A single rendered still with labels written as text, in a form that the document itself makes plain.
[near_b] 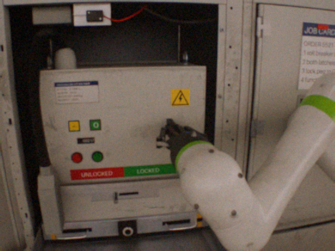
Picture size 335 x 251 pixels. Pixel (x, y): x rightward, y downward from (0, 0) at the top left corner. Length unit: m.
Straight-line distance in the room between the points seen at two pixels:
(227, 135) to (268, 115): 0.14
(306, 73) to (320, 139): 0.34
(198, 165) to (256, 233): 0.17
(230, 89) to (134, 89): 0.28
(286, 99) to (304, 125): 0.29
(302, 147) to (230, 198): 0.23
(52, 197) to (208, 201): 0.47
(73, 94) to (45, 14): 0.24
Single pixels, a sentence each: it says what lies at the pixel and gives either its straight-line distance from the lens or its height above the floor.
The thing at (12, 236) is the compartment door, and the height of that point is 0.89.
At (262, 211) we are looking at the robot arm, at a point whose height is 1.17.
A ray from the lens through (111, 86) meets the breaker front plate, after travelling 0.84.
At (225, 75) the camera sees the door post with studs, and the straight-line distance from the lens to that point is 0.89.
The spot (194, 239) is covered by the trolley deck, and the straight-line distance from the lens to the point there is 1.02.
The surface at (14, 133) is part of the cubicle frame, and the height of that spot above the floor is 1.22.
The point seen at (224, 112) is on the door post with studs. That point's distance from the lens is 0.91.
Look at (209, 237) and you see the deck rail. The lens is 1.03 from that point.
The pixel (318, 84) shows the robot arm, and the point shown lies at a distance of 0.80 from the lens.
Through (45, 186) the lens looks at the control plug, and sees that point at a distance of 0.83.
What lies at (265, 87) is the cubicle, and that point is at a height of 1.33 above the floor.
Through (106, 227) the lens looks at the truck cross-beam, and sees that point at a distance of 1.00.
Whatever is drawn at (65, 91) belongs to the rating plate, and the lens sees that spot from 0.85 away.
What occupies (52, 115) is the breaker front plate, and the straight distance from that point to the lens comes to 0.87.
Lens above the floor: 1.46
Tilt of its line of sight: 16 degrees down
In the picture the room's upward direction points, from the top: straight up
